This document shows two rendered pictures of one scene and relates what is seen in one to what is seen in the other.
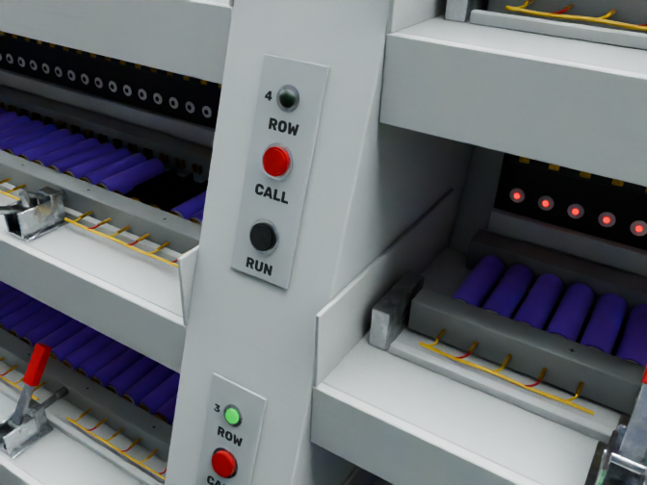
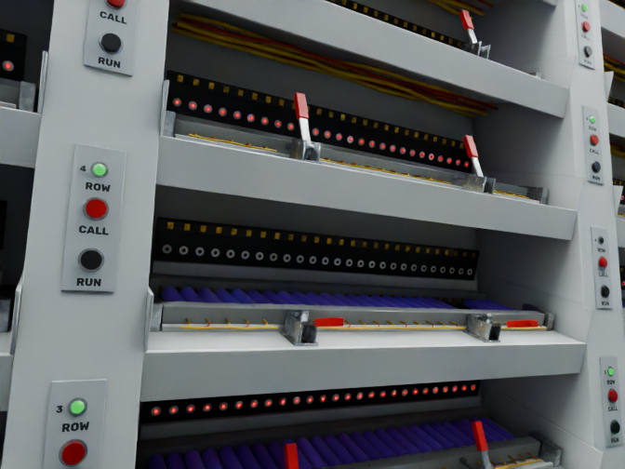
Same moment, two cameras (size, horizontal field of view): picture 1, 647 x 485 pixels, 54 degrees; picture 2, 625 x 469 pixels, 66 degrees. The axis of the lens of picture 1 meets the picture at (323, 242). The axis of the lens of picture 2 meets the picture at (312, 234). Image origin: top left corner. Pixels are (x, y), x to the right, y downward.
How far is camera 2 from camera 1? 0.93 m
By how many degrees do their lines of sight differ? 60
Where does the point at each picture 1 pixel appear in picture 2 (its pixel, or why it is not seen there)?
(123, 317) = (557, 355)
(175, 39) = (555, 223)
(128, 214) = (506, 314)
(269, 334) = (611, 329)
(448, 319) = not seen: hidden behind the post
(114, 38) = (529, 225)
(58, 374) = (450, 454)
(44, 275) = (516, 355)
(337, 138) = (612, 250)
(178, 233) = (530, 314)
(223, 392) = (605, 363)
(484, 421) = not seen: outside the picture
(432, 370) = not seen: hidden behind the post
